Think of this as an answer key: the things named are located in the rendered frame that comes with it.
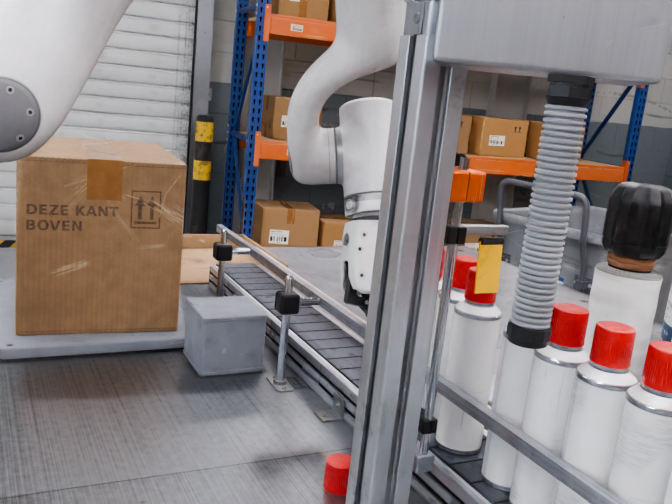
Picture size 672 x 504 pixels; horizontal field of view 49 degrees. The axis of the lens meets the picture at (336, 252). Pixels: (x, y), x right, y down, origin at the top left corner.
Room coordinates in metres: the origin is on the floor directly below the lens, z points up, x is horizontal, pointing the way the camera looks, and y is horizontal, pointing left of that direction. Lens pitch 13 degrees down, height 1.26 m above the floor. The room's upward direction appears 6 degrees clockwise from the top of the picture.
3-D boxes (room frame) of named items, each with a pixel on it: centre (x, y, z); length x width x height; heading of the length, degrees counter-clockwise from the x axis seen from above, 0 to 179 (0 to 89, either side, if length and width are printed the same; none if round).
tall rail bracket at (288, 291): (1.01, 0.04, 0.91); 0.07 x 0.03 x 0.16; 117
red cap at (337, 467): (0.74, -0.03, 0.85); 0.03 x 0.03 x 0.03
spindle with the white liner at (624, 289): (0.95, -0.39, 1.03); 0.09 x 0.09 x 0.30
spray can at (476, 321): (0.77, -0.16, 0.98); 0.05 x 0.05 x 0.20
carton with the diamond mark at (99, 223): (1.22, 0.41, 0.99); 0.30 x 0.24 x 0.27; 23
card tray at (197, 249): (1.64, 0.29, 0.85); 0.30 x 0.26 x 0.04; 27
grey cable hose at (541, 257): (0.57, -0.16, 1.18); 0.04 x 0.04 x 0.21
